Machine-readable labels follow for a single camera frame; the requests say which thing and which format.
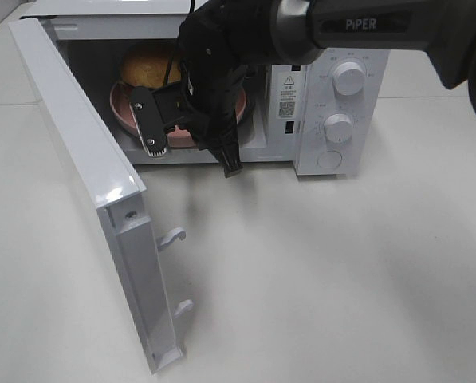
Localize white microwave oven body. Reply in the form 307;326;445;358
10;1;389;176

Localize warning label with QR code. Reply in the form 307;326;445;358
275;71;302;119

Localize upper white power knob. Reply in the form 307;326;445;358
332;61;366;97

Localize white microwave door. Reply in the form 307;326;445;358
9;18;193;373

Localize lower white timer knob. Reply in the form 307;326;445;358
323;113;353;144

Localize round door release button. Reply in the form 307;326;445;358
317;151;342;170

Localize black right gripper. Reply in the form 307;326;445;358
130;1;277;178

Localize pink round plate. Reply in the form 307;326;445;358
110;82;254;148

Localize burger with lettuce and cheese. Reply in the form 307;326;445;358
118;40;175;89

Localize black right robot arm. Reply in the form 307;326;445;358
130;1;476;176

